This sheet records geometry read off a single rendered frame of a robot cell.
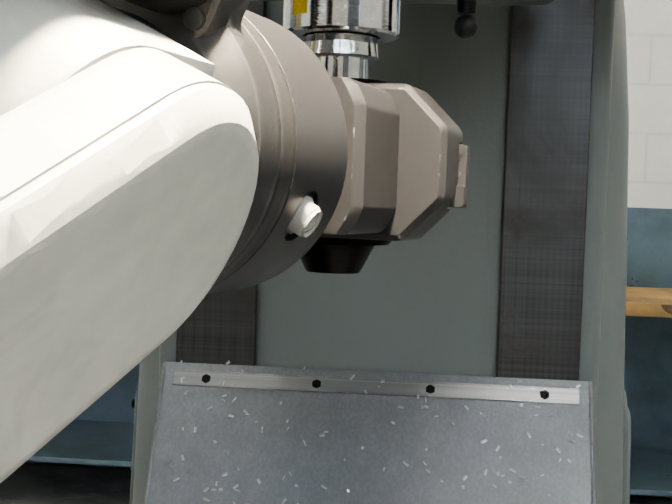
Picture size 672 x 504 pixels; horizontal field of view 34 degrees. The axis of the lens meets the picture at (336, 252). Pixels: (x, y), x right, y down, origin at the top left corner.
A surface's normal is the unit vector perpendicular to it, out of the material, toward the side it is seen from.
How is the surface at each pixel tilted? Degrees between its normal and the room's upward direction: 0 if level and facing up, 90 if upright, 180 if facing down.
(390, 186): 90
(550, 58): 90
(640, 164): 90
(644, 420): 90
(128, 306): 115
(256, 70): 66
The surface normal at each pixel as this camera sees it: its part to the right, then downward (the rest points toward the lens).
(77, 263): 0.84, 0.47
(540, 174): -0.09, 0.05
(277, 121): 0.94, -0.10
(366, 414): -0.07, -0.40
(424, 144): -0.34, 0.03
